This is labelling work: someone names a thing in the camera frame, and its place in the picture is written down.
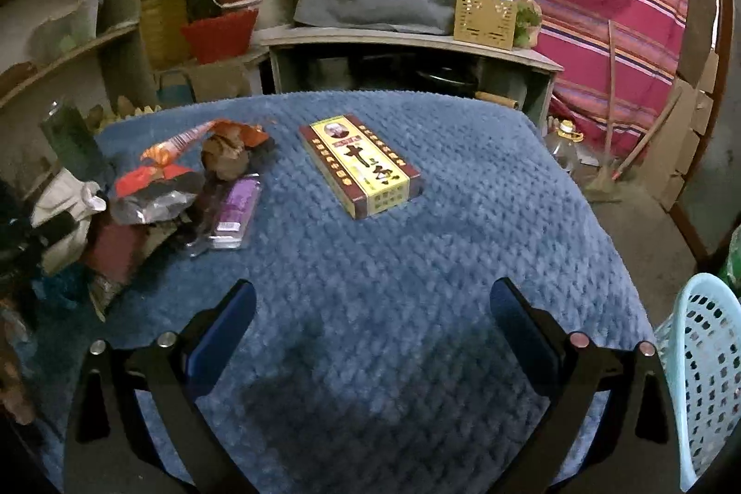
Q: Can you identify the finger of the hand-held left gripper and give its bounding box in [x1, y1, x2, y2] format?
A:
[0, 215, 79, 266]

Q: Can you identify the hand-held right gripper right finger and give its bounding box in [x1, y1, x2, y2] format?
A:
[486, 275, 682, 494]

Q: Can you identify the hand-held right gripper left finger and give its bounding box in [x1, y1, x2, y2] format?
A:
[63, 280, 261, 494]

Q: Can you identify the beige face mask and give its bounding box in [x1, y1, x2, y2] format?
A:
[31, 166, 109, 276]

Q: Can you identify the blue plastic wrapper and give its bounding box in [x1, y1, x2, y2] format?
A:
[33, 267, 89, 311]

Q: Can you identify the purple packet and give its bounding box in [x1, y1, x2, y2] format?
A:
[207, 173, 263, 250]

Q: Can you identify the red and silver wrapper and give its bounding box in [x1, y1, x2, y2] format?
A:
[112, 163, 205, 227]

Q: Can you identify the brown wrapper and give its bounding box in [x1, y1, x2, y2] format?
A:
[200, 131, 254, 181]

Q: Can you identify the light blue plastic basket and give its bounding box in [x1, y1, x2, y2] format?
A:
[653, 272, 741, 479]

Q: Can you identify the orange snack wrapper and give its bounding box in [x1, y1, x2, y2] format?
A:
[140, 118, 274, 166]

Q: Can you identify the blue knitted blanket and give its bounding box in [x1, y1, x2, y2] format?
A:
[12, 89, 661, 492]

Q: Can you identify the clear bottle with yellow cap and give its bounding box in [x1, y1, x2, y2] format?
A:
[546, 119, 587, 172]

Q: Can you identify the yellow printed box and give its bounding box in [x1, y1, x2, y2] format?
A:
[299, 111, 425, 222]

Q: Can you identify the wooden shelf unit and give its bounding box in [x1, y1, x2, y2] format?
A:
[0, 0, 160, 125]

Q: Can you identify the brown cardboard box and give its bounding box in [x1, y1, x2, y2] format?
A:
[155, 56, 257, 102]

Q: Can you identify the wooden stick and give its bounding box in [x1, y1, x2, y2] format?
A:
[603, 19, 622, 172]

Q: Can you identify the yellow oil bottle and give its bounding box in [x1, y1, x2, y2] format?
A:
[138, 0, 193, 68]

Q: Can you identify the red plastic basket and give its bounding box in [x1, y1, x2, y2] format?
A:
[180, 9, 260, 65]

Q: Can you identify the low grey cabinet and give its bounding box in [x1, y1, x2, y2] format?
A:
[253, 25, 566, 125]

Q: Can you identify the small green plant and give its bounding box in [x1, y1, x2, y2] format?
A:
[513, 1, 543, 49]

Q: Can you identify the yellow utensil holder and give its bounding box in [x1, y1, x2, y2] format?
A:
[452, 0, 519, 51]

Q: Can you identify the wooden handled broom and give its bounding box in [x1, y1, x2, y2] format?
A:
[589, 88, 685, 206]

